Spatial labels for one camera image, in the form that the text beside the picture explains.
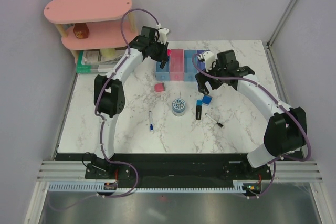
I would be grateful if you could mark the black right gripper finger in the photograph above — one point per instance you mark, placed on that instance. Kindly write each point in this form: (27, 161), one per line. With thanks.
(205, 91)
(201, 87)

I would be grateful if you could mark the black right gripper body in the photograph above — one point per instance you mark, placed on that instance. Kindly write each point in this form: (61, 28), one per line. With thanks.
(214, 82)

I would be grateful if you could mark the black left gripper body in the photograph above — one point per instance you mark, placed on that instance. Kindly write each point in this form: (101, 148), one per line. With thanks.
(158, 50)

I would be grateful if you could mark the blue and grey eraser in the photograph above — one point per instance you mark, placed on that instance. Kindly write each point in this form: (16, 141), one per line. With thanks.
(206, 100)

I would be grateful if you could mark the pink cap black highlighter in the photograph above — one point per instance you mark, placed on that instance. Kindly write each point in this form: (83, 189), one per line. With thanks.
(168, 53)

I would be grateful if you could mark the light blue end drawer box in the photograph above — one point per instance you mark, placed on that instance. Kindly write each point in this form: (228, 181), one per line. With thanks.
(162, 74)

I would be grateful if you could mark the blue cap black highlighter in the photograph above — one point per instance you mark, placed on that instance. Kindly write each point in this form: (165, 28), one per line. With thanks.
(198, 114)

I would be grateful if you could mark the pink plastic drawer box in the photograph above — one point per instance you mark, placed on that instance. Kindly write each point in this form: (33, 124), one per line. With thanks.
(177, 65)

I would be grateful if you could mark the purple plastic drawer box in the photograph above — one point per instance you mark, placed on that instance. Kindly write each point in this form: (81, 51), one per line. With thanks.
(201, 65)

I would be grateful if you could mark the pink and grey eraser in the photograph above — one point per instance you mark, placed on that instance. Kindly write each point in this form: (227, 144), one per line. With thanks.
(159, 87)

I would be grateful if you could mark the blue round cleaning gel jar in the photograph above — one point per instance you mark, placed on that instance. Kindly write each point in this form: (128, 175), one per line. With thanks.
(178, 107)

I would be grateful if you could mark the white pen black cap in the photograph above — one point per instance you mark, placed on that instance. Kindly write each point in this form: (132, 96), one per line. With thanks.
(214, 120)

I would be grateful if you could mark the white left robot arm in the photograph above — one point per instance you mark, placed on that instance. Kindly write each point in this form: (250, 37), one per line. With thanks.
(109, 98)

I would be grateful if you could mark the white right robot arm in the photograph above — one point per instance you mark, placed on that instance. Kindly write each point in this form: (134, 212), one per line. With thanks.
(286, 129)

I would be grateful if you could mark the pale yellow cup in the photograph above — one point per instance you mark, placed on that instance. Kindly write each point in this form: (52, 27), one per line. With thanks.
(108, 52)

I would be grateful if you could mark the pink three-tier wooden shelf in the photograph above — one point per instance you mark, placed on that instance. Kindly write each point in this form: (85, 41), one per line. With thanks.
(107, 27)

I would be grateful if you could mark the white pen blue cap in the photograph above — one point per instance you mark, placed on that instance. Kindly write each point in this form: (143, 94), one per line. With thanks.
(151, 121)

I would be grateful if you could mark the spiral notebook with papers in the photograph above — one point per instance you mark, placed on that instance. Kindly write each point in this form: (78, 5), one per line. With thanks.
(95, 57)

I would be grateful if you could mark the green and white book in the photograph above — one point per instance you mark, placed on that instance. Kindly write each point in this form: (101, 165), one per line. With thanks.
(80, 68)

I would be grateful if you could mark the brown printed box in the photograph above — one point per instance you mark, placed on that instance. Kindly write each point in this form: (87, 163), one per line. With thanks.
(81, 30)

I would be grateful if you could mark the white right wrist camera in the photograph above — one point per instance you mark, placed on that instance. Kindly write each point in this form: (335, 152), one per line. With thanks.
(209, 59)

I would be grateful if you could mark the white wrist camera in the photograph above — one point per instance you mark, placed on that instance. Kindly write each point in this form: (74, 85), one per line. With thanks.
(163, 32)
(209, 59)

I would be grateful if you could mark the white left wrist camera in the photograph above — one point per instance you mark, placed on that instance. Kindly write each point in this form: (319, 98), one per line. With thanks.
(163, 32)

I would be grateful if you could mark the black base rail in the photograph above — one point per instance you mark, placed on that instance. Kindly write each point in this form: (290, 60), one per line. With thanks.
(178, 170)

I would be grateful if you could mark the aluminium frame profile rails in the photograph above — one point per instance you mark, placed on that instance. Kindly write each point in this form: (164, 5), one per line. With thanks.
(286, 171)

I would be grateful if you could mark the white cable comb strip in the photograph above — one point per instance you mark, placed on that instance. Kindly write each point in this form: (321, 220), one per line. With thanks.
(102, 187)

